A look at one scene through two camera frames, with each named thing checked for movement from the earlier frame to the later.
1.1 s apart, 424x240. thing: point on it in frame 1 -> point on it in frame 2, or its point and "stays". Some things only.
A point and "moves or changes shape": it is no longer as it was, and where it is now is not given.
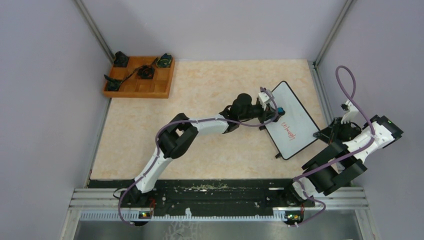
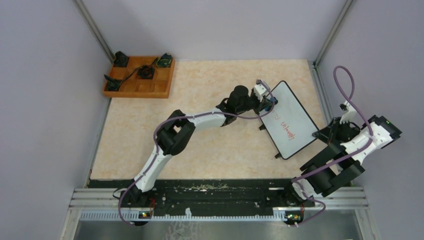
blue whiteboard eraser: x=280 y=111 moves or changes shape
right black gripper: x=330 y=133 stays
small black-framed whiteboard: x=293 y=131 stays
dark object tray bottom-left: x=112 y=84 stays
